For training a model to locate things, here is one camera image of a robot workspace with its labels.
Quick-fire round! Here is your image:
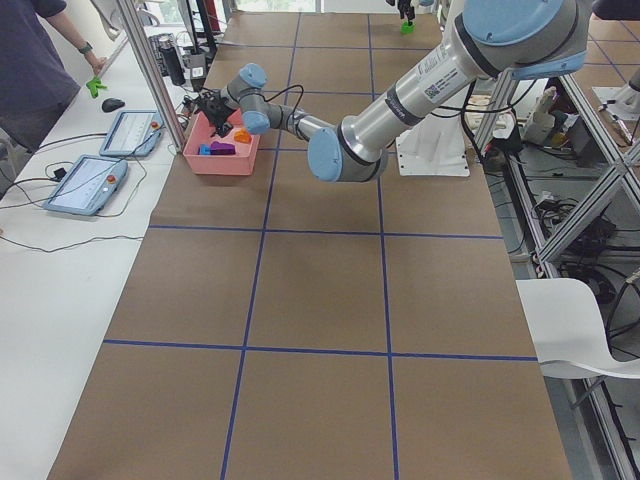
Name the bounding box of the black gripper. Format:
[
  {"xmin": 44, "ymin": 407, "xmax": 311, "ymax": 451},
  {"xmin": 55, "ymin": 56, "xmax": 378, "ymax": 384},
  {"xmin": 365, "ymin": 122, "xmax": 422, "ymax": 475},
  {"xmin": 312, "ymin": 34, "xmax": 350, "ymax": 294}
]
[{"xmin": 195, "ymin": 89, "xmax": 235, "ymax": 138}]

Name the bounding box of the orange toy block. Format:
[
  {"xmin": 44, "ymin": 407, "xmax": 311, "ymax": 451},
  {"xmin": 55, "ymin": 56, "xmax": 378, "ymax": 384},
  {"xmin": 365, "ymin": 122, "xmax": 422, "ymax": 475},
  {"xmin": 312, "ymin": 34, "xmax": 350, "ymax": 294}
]
[{"xmin": 234, "ymin": 128, "xmax": 252, "ymax": 144}]

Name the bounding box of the purple toy block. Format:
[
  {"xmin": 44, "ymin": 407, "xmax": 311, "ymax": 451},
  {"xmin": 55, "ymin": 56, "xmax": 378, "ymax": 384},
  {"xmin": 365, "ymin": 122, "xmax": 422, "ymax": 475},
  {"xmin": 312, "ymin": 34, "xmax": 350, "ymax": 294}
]
[{"xmin": 210, "ymin": 141, "xmax": 236, "ymax": 156}]

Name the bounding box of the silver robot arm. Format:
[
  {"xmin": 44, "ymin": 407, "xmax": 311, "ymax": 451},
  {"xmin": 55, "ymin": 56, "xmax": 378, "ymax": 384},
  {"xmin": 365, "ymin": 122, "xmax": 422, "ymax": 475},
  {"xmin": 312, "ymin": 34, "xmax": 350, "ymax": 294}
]
[{"xmin": 196, "ymin": 0, "xmax": 592, "ymax": 182}]

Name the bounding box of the pink plastic box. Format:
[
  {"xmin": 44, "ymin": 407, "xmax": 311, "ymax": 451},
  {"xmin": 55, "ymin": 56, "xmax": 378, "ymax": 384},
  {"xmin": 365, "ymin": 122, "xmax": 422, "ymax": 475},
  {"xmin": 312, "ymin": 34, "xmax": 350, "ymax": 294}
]
[{"xmin": 183, "ymin": 110, "xmax": 260, "ymax": 176}]

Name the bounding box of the black water bottle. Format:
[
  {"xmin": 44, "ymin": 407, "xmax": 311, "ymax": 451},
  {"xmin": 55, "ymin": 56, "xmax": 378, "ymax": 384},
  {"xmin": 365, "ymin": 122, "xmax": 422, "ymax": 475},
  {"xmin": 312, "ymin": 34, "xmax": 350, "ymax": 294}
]
[{"xmin": 159, "ymin": 35, "xmax": 185, "ymax": 86}]

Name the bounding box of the upper teach pendant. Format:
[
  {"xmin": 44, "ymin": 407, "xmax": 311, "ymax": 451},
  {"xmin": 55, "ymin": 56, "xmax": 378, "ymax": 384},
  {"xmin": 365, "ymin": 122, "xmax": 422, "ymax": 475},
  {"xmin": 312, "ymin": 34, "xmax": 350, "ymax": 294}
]
[{"xmin": 99, "ymin": 110, "xmax": 164, "ymax": 157}]

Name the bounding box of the teach pendant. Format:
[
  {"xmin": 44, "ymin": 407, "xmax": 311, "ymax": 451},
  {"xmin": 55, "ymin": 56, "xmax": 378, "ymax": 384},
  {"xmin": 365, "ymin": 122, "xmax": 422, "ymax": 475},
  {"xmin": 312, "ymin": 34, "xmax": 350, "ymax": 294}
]
[
  {"xmin": 99, "ymin": 110, "xmax": 164, "ymax": 157},
  {"xmin": 42, "ymin": 155, "xmax": 129, "ymax": 216}
]

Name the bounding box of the black computer mouse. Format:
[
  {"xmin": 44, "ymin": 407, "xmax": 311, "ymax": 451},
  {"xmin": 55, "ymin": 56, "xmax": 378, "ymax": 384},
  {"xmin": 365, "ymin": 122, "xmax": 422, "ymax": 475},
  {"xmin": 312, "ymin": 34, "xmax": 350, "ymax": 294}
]
[{"xmin": 101, "ymin": 98, "xmax": 125, "ymax": 113}]

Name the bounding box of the green toy on desk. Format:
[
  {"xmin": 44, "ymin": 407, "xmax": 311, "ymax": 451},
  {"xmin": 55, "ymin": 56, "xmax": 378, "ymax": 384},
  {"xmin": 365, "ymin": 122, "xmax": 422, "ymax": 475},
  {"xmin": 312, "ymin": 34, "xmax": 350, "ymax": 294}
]
[{"xmin": 85, "ymin": 77, "xmax": 107, "ymax": 99}]

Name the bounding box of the lower teach pendant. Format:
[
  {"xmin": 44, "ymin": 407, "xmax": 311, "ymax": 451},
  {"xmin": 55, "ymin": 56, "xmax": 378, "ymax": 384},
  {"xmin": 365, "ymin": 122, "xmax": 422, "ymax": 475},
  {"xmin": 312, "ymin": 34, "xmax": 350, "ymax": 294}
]
[{"xmin": 42, "ymin": 155, "xmax": 129, "ymax": 216}]

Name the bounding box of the person in dark shirt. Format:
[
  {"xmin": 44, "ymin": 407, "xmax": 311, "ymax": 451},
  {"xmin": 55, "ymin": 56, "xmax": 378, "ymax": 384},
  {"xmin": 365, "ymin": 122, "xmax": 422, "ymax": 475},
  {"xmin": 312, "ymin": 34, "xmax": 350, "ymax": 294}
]
[{"xmin": 0, "ymin": 0, "xmax": 109, "ymax": 154}]

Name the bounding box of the white chair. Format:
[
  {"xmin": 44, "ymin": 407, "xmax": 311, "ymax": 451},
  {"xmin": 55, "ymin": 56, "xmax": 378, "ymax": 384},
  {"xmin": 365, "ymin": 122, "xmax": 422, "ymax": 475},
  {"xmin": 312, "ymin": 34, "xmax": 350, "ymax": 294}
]
[{"xmin": 516, "ymin": 278, "xmax": 639, "ymax": 380}]

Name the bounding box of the aluminium frame post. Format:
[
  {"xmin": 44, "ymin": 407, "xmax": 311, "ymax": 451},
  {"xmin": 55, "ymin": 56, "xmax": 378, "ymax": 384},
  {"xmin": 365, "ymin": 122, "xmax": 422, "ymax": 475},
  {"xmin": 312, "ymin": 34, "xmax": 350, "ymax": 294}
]
[{"xmin": 116, "ymin": 0, "xmax": 185, "ymax": 153}]

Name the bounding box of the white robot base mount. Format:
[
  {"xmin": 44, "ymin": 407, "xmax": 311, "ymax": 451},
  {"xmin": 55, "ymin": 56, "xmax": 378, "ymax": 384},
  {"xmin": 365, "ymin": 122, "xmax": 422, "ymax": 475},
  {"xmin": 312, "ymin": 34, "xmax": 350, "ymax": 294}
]
[{"xmin": 395, "ymin": 116, "xmax": 470, "ymax": 177}]

